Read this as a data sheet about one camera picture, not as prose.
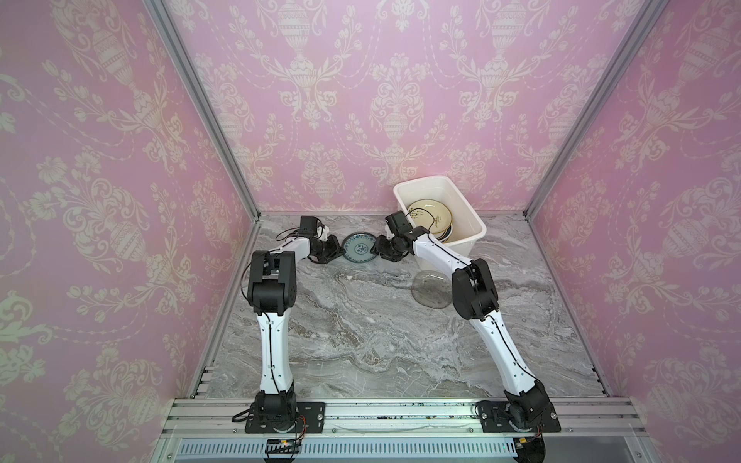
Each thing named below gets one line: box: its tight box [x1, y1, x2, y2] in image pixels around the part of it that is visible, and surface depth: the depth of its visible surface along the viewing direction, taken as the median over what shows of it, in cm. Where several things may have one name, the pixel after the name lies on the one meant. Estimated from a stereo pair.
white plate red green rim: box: [436, 222, 454, 243], surface depth 109 cm
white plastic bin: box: [392, 175, 487, 258], surface depth 111 cm
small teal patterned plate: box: [341, 231, 378, 264], surface depth 111 cm
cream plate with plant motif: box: [407, 198, 454, 234], surface depth 115 cm
